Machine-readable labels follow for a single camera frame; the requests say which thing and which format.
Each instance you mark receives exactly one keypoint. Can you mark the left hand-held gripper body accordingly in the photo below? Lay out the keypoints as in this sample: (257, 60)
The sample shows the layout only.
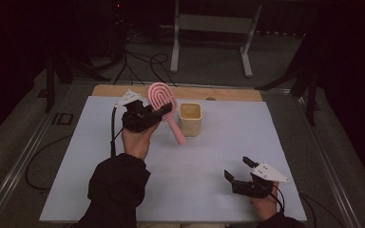
(139, 117)

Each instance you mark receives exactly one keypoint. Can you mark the white table mat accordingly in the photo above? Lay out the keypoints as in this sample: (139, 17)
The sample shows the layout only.
(202, 177)

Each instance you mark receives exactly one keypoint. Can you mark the person's left hand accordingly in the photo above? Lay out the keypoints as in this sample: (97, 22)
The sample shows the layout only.
(136, 142)

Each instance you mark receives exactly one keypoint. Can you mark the white metal stand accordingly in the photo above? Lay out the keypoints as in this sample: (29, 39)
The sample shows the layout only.
(215, 23)

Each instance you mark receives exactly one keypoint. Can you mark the pink hairbrush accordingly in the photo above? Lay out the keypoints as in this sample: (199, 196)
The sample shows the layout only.
(177, 131)

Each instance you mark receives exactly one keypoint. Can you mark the beige square cup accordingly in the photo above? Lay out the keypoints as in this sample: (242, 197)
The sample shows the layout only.
(190, 126)

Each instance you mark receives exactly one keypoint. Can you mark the metal floor rail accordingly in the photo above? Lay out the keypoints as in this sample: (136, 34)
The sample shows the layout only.
(19, 161)
(326, 164)

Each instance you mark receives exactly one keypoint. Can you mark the black tripod stand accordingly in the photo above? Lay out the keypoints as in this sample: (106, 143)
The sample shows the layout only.
(311, 95)
(49, 82)

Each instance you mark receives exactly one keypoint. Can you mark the person's right hand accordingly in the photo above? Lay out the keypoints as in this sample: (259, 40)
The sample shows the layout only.
(267, 205)

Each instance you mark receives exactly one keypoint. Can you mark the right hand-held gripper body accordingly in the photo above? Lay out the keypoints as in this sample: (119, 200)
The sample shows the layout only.
(267, 174)

